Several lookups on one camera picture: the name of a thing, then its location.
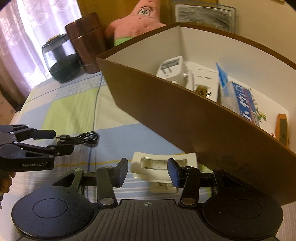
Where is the white green medicine box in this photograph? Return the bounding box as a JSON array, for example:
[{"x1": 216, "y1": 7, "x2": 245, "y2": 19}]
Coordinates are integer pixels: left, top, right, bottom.
[{"x1": 250, "y1": 88, "x2": 288, "y2": 138}]

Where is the brown cylindrical canister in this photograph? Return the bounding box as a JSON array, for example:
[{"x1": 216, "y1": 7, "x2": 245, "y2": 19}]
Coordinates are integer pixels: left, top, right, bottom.
[{"x1": 65, "y1": 13, "x2": 106, "y2": 74}]

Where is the dark glass humidifier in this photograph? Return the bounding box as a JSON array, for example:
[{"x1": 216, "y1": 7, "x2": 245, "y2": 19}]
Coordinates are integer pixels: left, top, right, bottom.
[{"x1": 42, "y1": 34, "x2": 81, "y2": 83}]

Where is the brown cardboard storage box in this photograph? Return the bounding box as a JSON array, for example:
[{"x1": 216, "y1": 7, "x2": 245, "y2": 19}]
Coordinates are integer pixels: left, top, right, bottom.
[{"x1": 97, "y1": 23, "x2": 295, "y2": 205}]

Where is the blue label plastic case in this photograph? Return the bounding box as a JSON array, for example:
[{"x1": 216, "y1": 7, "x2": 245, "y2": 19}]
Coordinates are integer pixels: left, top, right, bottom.
[{"x1": 221, "y1": 81, "x2": 260, "y2": 127}]

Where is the white gold carton box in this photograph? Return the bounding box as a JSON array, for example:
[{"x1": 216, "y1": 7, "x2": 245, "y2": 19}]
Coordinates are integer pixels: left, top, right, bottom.
[{"x1": 185, "y1": 61, "x2": 219, "y2": 102}]

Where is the white clip holder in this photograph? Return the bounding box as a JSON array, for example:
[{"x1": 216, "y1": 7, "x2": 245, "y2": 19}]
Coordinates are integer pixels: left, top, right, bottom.
[{"x1": 130, "y1": 152, "x2": 198, "y2": 194}]

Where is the black usb cable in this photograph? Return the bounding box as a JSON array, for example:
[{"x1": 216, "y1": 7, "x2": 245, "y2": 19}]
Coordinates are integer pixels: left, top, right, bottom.
[{"x1": 55, "y1": 131, "x2": 100, "y2": 148}]

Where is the framed grey picture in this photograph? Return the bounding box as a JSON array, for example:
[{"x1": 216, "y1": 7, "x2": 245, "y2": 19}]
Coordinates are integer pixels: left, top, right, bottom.
[{"x1": 174, "y1": 4, "x2": 236, "y2": 34}]

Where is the orange black utility knife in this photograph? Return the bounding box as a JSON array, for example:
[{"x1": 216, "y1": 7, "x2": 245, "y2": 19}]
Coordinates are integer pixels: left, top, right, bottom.
[{"x1": 275, "y1": 114, "x2": 288, "y2": 147}]

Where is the pink star plush toy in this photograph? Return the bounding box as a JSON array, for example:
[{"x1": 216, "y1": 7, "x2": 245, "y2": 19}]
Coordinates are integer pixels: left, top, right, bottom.
[{"x1": 105, "y1": 0, "x2": 165, "y2": 46}]

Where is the blue white cream tube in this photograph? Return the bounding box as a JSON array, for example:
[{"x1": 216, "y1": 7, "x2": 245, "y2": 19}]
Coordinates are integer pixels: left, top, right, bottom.
[{"x1": 216, "y1": 63, "x2": 228, "y2": 88}]

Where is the pink sheer curtain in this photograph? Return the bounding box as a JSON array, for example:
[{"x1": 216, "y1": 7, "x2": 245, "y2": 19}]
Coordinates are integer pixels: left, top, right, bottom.
[{"x1": 1, "y1": 1, "x2": 82, "y2": 107}]

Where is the person's left hand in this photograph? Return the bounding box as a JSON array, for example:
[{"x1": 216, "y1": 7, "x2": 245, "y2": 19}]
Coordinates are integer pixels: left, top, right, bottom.
[{"x1": 0, "y1": 170, "x2": 16, "y2": 193}]

